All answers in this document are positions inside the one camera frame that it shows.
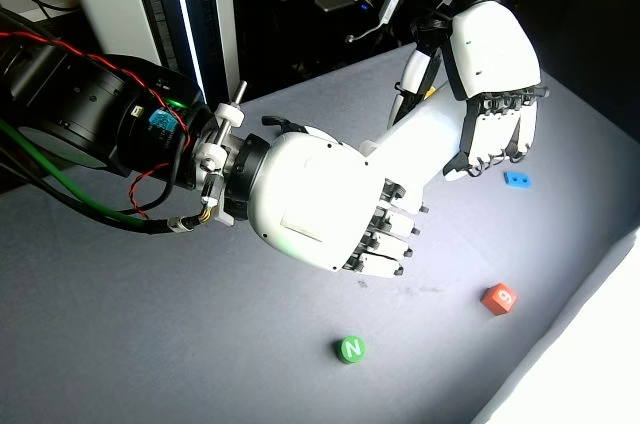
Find grey table cloth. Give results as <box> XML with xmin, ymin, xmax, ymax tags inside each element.
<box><xmin>0</xmin><ymin>41</ymin><xmax>640</xmax><ymax>424</ymax></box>

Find red cube with number 9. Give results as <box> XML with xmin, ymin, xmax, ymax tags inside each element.
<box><xmin>480</xmin><ymin>282</ymin><xmax>519</xmax><ymax>317</ymax></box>

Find large translucent white syringe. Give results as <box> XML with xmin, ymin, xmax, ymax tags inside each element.
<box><xmin>358</xmin><ymin>82</ymin><xmax>474</xmax><ymax>205</ymax></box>

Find blue flat block two holes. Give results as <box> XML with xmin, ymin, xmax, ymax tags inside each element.
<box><xmin>502</xmin><ymin>170</ymin><xmax>533</xmax><ymax>190</ymax></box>

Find grey power bank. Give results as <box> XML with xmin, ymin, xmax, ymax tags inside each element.
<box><xmin>313</xmin><ymin>0</ymin><xmax>357</xmax><ymax>14</ymax></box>

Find green cylinder with letter N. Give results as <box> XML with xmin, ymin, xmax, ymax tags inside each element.
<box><xmin>333</xmin><ymin>335</ymin><xmax>368</xmax><ymax>365</ymax></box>

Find white side panel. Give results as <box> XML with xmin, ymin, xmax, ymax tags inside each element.
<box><xmin>469</xmin><ymin>223</ymin><xmax>640</xmax><ymax>424</ymax></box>

